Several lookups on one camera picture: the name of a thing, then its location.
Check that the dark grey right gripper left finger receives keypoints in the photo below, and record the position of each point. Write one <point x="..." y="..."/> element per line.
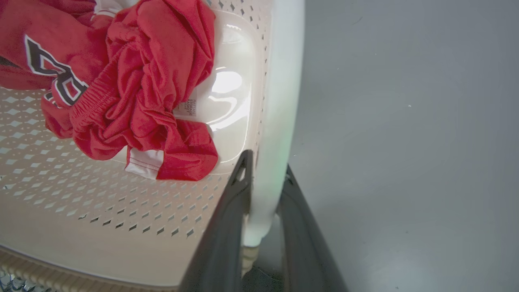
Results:
<point x="225" y="239"/>

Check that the red jersey with lettering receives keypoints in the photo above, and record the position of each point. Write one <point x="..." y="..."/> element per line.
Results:
<point x="48" y="44"/>

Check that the cream perforated plastic laundry basket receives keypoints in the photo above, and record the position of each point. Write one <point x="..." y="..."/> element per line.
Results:
<point x="81" y="211"/>

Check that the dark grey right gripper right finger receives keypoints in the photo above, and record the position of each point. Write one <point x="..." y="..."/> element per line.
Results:
<point x="304" y="243"/>

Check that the red shorts with white trim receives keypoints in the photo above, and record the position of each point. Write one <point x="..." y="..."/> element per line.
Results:
<point x="150" y="89"/>

